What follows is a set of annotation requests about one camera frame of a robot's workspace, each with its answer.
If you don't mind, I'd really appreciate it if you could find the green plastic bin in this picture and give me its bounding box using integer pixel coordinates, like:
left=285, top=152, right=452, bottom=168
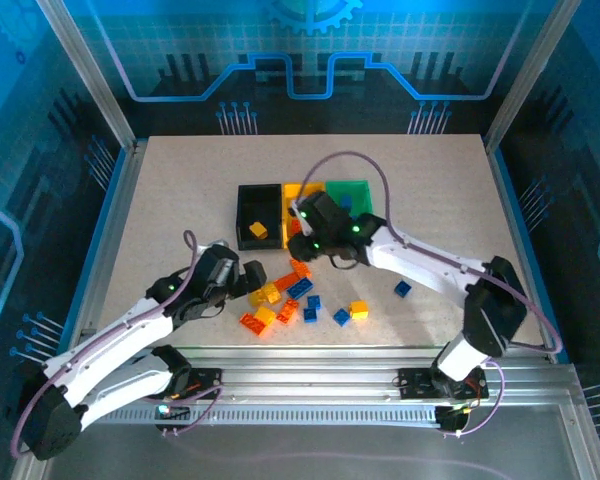
left=324, top=178, right=376, bottom=222

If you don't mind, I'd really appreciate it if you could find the long blue lego brick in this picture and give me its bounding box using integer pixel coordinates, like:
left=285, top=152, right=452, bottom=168
left=286, top=277, right=315, bottom=300

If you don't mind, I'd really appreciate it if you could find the yellow plastic bin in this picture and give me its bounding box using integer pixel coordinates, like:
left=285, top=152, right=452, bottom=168
left=281, top=180, right=328, bottom=241

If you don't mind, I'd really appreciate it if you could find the small controller board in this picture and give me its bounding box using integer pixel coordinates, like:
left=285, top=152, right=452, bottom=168
left=155, top=403, right=191, bottom=422
left=435, top=404, right=469, bottom=432

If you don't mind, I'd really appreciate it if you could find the black plastic bin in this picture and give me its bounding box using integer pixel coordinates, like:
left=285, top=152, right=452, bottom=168
left=236, top=183, right=287, bottom=251

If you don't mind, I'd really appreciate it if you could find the aluminium front beam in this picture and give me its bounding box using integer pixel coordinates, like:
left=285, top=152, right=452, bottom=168
left=79, top=347, right=579, bottom=406

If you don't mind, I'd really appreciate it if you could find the grey metal base panel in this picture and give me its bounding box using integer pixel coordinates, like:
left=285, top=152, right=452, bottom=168
left=9, top=423, right=600, bottom=480

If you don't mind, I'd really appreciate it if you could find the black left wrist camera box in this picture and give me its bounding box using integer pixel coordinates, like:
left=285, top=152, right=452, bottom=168
left=198, top=245, right=240, bottom=297

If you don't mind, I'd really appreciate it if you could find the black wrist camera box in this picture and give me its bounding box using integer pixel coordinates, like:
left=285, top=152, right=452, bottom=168
left=307, top=191, right=352, bottom=230
left=198, top=245, right=240, bottom=297

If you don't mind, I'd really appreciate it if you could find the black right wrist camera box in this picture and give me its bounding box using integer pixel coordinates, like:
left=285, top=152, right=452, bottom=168
left=307, top=191, right=352, bottom=230

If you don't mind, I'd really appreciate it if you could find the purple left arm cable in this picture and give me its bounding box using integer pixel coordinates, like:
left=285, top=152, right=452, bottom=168
left=9, top=228, right=227, bottom=461

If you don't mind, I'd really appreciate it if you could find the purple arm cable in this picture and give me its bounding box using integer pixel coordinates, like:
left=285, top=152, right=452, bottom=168
left=296, top=151, right=565, bottom=440
left=9, top=228, right=227, bottom=461

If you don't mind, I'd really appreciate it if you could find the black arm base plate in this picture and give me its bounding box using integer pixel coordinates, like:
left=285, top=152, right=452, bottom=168
left=397, top=367, right=490, bottom=401
left=177, top=366, right=225, bottom=401

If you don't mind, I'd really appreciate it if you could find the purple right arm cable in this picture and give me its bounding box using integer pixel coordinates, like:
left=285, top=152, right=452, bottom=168
left=296, top=151, right=565, bottom=440

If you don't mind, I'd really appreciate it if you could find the table side rail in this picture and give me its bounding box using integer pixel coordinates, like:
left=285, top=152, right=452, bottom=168
left=484, top=143, right=572, bottom=362
left=54, top=141, right=149, bottom=351

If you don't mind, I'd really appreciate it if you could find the slotted grey cable duct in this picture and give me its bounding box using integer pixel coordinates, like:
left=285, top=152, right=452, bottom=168
left=59, top=405, right=441, bottom=426

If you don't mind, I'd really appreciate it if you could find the aluminium frame post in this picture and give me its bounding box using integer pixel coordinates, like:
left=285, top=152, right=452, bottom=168
left=482, top=0, right=585, bottom=154
left=35, top=0, right=140, bottom=151

